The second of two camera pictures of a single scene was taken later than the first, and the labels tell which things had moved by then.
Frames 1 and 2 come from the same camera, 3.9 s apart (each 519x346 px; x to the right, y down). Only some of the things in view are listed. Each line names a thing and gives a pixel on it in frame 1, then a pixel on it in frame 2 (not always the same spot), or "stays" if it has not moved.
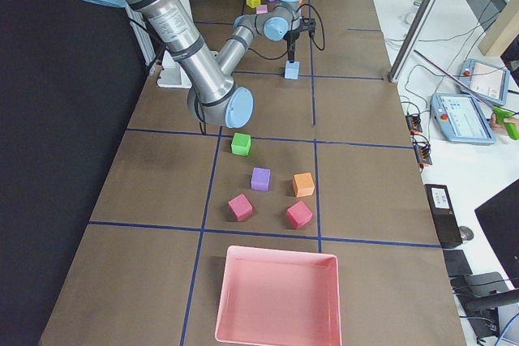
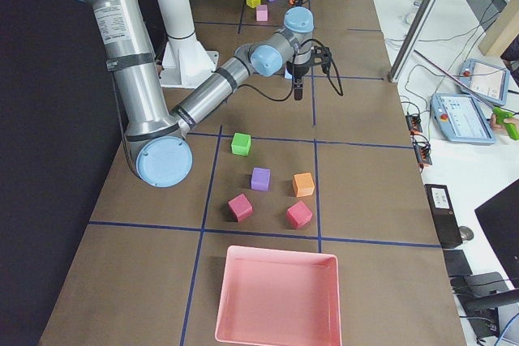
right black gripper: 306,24 to 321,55
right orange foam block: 302,185 stays
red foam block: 299,215 stays
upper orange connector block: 414,124 stays
